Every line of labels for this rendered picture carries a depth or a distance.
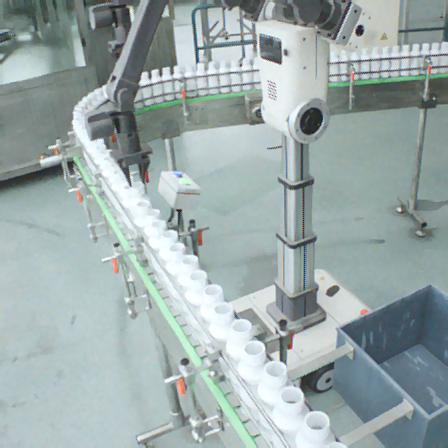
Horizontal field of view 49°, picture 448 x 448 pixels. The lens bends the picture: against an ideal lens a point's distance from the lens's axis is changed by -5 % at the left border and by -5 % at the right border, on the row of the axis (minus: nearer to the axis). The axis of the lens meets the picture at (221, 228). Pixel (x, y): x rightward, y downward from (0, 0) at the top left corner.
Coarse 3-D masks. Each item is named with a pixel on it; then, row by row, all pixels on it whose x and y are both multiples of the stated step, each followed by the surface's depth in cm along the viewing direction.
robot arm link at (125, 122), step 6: (114, 114) 122; (120, 114) 121; (126, 114) 122; (132, 114) 122; (114, 120) 123; (120, 120) 122; (126, 120) 122; (132, 120) 123; (114, 126) 123; (120, 126) 123; (126, 126) 123; (132, 126) 123; (120, 132) 124; (126, 132) 123; (132, 132) 124
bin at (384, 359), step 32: (352, 320) 119; (384, 320) 124; (416, 320) 132; (352, 352) 113; (384, 352) 132; (416, 352) 136; (352, 384) 118; (384, 384) 105; (416, 384) 126; (384, 416) 97; (416, 416) 97
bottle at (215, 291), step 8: (208, 288) 100; (216, 288) 100; (208, 296) 97; (216, 296) 97; (208, 304) 98; (216, 304) 98; (200, 312) 100; (208, 312) 99; (208, 320) 99; (208, 328) 101
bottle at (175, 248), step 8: (176, 248) 114; (184, 248) 113; (176, 256) 111; (184, 256) 113; (168, 264) 114; (176, 264) 112; (168, 272) 114; (176, 272) 112; (168, 280) 116; (176, 280) 113; (176, 296) 116
